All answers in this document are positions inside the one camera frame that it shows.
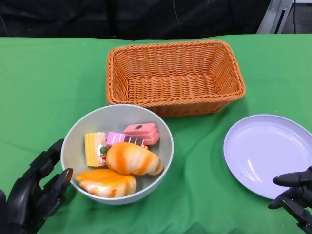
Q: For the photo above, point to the black backdrop cloth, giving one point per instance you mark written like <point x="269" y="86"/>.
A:
<point x="97" y="19"/>

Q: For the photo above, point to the grey round bowl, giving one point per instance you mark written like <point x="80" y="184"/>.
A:
<point x="114" y="117"/>

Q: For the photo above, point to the pink brown striped cake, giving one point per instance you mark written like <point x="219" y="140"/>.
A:
<point x="115" y="137"/>

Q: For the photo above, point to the lavender round plate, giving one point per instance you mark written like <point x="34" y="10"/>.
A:
<point x="263" y="146"/>

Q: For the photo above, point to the green tablecloth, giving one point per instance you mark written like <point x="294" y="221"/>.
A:
<point x="195" y="182"/>

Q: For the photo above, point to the orange donut bread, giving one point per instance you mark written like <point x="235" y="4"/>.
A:
<point x="104" y="182"/>

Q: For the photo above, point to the orange wicker basket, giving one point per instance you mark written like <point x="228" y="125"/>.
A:
<point x="170" y="85"/>

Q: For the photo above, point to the plump orange croissant bread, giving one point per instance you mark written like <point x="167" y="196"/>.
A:
<point x="131" y="158"/>

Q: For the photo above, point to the pink layered cake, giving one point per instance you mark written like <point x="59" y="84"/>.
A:
<point x="143" y="132"/>

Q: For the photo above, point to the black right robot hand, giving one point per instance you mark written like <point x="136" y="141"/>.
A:
<point x="302" y="195"/>

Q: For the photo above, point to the yellow cake slice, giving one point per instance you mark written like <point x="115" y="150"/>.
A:
<point x="92" y="148"/>

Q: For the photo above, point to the grey metal frame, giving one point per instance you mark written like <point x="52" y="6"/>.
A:
<point x="273" y="17"/>

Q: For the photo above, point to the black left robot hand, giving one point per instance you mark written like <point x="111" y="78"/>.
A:
<point x="26" y="195"/>

